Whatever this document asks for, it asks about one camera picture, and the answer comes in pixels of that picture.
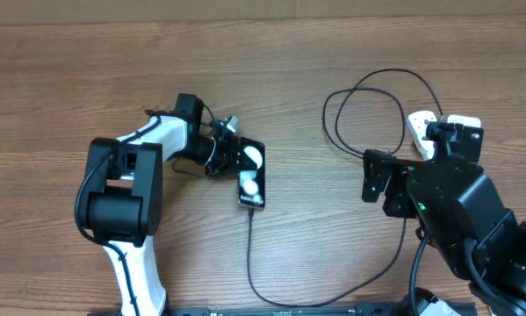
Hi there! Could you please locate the brown cardboard backdrop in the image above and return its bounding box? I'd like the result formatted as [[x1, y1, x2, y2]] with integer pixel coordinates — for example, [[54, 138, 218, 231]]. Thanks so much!
[[0, 0, 526, 25]]

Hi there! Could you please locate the black Galaxy flip phone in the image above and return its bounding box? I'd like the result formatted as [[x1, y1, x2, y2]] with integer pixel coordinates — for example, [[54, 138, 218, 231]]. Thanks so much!
[[238, 138, 266, 208]]

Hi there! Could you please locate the black charging cable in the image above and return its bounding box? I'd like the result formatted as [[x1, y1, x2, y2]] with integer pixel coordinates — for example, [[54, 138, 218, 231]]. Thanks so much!
[[246, 68, 444, 308]]

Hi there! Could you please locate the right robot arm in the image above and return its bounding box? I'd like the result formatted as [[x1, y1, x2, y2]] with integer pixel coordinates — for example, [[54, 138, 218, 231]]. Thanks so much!
[[362, 122, 526, 315]]

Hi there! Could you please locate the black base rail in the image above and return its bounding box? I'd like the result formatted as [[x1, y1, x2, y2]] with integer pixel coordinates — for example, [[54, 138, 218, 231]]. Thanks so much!
[[86, 301, 479, 316]]

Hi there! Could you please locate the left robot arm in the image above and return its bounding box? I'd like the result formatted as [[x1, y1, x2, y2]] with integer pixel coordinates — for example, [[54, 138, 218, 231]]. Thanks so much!
[[74, 93, 240, 315]]

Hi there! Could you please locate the white power strip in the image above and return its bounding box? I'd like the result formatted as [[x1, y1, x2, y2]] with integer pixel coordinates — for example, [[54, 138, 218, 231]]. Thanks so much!
[[407, 111, 437, 161]]

